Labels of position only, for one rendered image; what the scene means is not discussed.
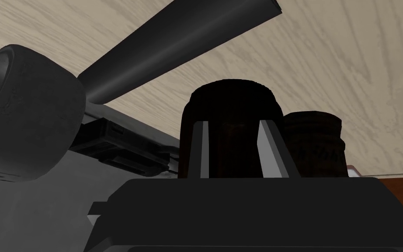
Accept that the small dark brown jar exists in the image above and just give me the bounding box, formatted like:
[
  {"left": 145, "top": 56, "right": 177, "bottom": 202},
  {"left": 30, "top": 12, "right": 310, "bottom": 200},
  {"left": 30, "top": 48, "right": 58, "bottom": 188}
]
[{"left": 283, "top": 111, "right": 350, "bottom": 178}]

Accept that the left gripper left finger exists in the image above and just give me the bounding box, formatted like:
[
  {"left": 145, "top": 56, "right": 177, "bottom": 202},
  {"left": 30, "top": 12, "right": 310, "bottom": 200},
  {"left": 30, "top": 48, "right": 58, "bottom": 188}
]
[{"left": 187, "top": 120, "right": 210, "bottom": 179}]

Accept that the large dark brown jar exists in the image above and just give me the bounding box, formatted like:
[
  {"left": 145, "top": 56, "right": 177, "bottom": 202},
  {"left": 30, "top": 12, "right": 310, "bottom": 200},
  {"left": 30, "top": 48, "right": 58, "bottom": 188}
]
[{"left": 177, "top": 79, "right": 285, "bottom": 179}]

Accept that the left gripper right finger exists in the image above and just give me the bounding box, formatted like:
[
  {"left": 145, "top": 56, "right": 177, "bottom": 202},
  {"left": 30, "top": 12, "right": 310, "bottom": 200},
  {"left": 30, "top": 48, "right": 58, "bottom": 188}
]
[{"left": 258, "top": 119, "right": 301, "bottom": 179}]

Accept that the long black bar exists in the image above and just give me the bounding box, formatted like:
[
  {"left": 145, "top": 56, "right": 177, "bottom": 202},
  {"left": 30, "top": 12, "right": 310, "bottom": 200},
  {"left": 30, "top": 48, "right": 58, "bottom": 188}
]
[{"left": 77, "top": 0, "right": 283, "bottom": 105}]

